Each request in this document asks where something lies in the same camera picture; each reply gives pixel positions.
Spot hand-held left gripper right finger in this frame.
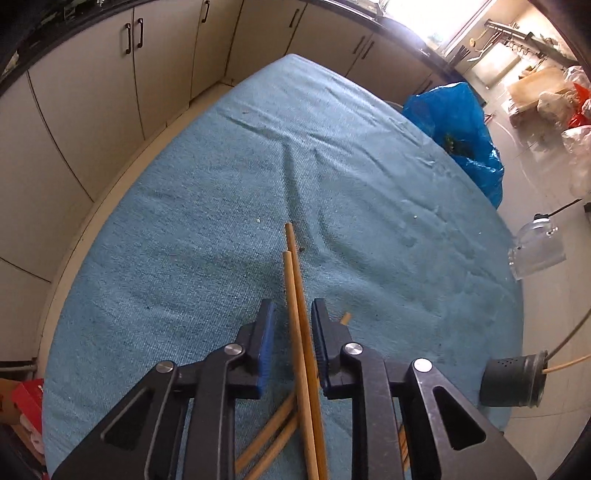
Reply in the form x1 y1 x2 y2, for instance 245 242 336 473
310 298 539 480

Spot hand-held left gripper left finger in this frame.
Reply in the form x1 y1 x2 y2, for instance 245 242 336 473
51 298 278 480

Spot grey perforated utensil holder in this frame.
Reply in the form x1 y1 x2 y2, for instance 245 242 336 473
479 352 549 408

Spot dark wooden chopstick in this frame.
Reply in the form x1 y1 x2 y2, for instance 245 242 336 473
549 307 591 359

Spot blue table cloth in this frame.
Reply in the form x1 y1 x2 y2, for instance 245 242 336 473
42 53 525 476

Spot clear glass mug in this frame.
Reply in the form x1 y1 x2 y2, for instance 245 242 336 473
508 213 566 281

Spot red cardboard box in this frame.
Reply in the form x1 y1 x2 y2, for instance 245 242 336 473
0 378 45 467

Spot blue plastic bag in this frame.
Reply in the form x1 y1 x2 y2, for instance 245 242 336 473
402 82 505 209

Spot cream kitchen cabinets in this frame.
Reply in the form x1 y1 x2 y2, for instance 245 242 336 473
0 0 458 287

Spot clear plastic bag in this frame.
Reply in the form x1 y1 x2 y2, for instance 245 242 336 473
561 127 591 197

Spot cutting board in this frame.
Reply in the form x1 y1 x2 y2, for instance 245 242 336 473
507 67 573 114

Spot white plastic bag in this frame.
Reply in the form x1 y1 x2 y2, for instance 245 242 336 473
538 90 578 123

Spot window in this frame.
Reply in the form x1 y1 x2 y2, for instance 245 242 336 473
383 0 491 47

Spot red plastic bag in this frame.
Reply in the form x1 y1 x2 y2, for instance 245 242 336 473
568 85 591 130

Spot black kitchen countertop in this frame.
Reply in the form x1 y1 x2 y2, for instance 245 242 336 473
0 0 455 88

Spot black power cable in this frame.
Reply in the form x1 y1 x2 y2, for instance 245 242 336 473
533 198 583 223

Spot metal wall rack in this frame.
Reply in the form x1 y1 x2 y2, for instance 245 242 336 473
485 19 578 61

